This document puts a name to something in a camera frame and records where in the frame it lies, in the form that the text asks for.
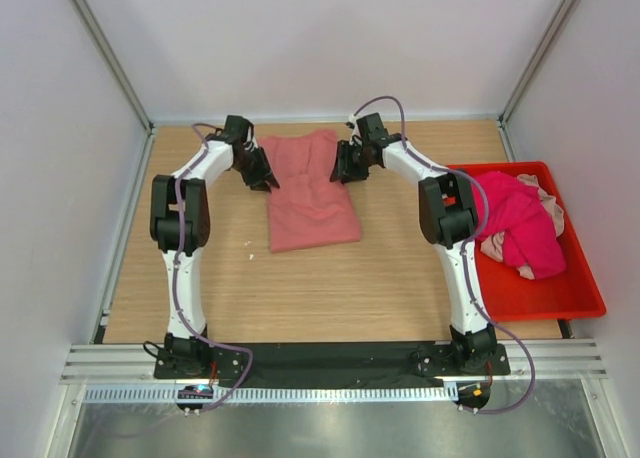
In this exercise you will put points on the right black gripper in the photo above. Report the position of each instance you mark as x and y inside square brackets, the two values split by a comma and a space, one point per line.
[350, 161]

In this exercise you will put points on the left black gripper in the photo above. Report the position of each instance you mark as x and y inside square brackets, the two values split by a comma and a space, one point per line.
[256, 167]

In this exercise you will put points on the salmon pink t shirt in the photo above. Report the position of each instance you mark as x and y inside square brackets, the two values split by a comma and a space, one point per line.
[307, 209]

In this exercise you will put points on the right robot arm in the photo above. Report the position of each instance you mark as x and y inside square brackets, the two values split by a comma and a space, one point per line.
[448, 219]

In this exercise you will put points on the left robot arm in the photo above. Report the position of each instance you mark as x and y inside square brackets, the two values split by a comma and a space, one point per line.
[180, 222]

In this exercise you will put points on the light pink t shirt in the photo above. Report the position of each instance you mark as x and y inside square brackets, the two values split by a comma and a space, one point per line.
[545, 198]

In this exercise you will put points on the magenta t shirt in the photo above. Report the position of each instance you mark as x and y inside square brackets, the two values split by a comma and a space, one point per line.
[525, 223]

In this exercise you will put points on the red plastic bin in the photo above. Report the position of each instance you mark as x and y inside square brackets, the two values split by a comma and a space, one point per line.
[572, 294]

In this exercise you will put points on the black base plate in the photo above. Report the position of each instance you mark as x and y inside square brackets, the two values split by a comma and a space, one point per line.
[345, 366]

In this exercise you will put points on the slotted cable duct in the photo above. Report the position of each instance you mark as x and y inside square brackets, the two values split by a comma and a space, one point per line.
[315, 394]

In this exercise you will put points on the left aluminium corner post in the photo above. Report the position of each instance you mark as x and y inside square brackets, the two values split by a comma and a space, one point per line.
[112, 63]

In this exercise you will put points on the aluminium corner post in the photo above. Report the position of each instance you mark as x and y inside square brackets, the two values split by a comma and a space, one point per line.
[552, 31]
[112, 63]

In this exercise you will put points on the right aluminium corner post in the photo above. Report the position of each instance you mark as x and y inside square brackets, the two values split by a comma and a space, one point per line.
[552, 31]

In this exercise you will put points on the aluminium front rail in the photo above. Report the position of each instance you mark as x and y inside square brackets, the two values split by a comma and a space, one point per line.
[553, 359]

